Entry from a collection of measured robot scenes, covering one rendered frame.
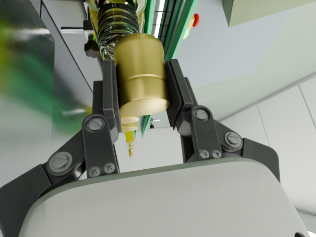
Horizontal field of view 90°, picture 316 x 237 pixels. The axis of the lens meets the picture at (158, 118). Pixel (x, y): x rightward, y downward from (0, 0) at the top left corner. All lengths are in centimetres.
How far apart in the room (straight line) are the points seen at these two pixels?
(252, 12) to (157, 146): 564
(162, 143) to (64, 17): 577
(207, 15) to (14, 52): 59
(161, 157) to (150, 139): 78
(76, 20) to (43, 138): 30
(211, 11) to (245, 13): 13
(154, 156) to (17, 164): 580
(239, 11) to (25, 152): 58
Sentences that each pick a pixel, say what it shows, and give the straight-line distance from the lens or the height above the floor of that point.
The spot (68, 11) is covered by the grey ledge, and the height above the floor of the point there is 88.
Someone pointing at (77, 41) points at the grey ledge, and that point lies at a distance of 53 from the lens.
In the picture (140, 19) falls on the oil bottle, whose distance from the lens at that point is 19.
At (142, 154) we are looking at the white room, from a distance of 594.
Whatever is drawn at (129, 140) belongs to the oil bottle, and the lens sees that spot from 112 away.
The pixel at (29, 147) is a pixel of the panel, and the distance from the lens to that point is 25.
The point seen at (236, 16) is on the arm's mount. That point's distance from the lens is 60.
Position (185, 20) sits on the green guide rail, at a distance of 37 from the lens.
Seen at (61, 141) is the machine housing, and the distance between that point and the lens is 42.
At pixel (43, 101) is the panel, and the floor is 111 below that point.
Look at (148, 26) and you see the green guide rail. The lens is 36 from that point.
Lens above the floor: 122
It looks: 15 degrees down
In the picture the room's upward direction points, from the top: 172 degrees clockwise
